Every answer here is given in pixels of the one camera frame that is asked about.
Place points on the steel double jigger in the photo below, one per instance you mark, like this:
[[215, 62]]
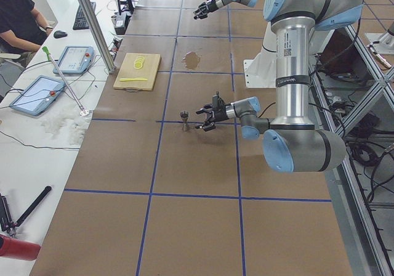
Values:
[[184, 117]]

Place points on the aluminium frame post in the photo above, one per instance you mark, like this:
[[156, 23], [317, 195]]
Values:
[[97, 34]]

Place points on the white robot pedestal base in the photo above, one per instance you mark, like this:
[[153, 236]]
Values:
[[261, 71]]

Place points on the seated person black shirt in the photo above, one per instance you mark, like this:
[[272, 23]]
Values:
[[23, 27]]

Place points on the red bottle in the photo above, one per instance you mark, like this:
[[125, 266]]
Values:
[[19, 249]]

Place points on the bamboo cutting board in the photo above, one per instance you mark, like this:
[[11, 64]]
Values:
[[138, 72]]

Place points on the metal rod green tip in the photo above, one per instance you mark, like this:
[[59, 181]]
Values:
[[83, 110]]

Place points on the teach pendant far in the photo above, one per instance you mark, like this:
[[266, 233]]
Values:
[[75, 60]]

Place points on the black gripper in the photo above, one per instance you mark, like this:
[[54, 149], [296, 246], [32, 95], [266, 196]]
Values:
[[220, 114], [209, 5]]

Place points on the teach pendant near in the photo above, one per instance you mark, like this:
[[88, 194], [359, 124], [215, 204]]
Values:
[[38, 96]]

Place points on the spilled liquid puddle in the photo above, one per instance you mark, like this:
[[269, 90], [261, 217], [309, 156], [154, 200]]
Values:
[[191, 60]]

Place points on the teach pendant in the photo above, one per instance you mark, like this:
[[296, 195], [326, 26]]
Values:
[[38, 96], [75, 60]]

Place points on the black keyboard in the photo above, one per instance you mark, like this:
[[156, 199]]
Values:
[[80, 20]]

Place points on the black computer mouse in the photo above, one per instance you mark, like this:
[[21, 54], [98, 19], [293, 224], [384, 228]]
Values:
[[60, 34]]

